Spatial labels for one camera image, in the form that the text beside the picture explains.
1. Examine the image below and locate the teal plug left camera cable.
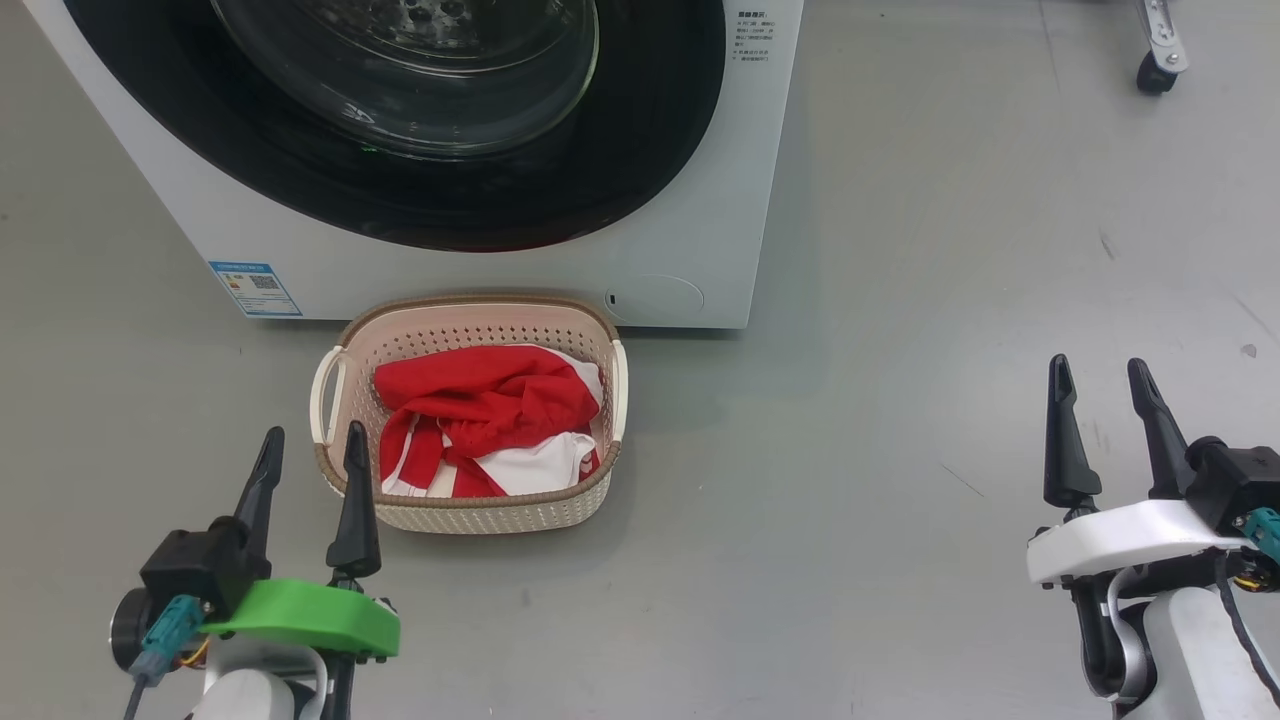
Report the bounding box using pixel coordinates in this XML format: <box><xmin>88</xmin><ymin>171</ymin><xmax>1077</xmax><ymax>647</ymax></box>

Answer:
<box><xmin>122</xmin><ymin>595</ymin><xmax>206</xmax><ymax>720</ymax></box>

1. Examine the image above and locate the teal plug camera cable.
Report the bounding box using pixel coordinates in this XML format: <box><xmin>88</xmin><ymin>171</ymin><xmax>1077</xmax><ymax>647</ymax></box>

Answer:
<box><xmin>1243</xmin><ymin>507</ymin><xmax>1280</xmax><ymax>563</ymax></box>
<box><xmin>122</xmin><ymin>595</ymin><xmax>206</xmax><ymax>720</ymax></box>

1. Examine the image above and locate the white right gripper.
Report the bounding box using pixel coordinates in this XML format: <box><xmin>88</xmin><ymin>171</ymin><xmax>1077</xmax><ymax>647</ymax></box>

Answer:
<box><xmin>1027</xmin><ymin>354</ymin><xmax>1251</xmax><ymax>586</ymax></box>

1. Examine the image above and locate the cream perforated laundry basket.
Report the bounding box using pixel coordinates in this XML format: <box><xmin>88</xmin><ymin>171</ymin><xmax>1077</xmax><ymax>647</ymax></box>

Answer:
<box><xmin>310</xmin><ymin>295</ymin><xmax>629</xmax><ymax>534</ymax></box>

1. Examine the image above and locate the teal plug right camera cable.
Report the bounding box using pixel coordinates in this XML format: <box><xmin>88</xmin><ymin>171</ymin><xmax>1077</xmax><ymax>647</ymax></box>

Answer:
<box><xmin>1243</xmin><ymin>507</ymin><xmax>1280</xmax><ymax>563</ymax></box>

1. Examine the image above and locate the red garment with white trim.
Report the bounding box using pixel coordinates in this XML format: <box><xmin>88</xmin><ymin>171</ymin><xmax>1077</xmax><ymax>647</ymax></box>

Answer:
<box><xmin>374</xmin><ymin>345</ymin><xmax>603</xmax><ymax>463</ymax></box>

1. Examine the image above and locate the black caster wheel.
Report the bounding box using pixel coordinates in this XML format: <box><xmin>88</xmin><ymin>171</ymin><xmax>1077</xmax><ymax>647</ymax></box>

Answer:
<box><xmin>1137</xmin><ymin>0</ymin><xmax>1189</xmax><ymax>96</ymax></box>

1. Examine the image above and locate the blue energy label sticker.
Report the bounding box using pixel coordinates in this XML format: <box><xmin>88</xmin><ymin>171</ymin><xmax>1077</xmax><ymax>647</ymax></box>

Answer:
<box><xmin>208</xmin><ymin>261</ymin><xmax>303</xmax><ymax>319</ymax></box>

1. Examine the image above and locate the black sleeved right arm cable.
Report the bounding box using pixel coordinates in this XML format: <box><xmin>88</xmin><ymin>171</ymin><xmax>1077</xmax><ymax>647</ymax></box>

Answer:
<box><xmin>1213</xmin><ymin>555</ymin><xmax>1280</xmax><ymax>706</ymax></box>

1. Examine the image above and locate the black glass washing machine door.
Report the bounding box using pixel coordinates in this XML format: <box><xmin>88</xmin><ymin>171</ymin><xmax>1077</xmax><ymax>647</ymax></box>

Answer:
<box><xmin>62</xmin><ymin>0</ymin><xmax>726</xmax><ymax>253</ymax></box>

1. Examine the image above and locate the white washing machine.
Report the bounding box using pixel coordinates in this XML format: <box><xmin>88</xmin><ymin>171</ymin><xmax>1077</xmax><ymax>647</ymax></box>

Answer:
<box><xmin>22</xmin><ymin>0</ymin><xmax>804</xmax><ymax>329</ymax></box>

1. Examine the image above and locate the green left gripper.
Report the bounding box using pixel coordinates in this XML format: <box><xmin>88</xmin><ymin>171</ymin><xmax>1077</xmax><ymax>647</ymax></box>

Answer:
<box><xmin>197</xmin><ymin>421</ymin><xmax>401</xmax><ymax>663</ymax></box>

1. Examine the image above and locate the red white sports jersey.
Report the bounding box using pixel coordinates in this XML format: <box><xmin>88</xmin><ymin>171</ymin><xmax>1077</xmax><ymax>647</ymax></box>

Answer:
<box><xmin>380</xmin><ymin>345</ymin><xmax>607</xmax><ymax>498</ymax></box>

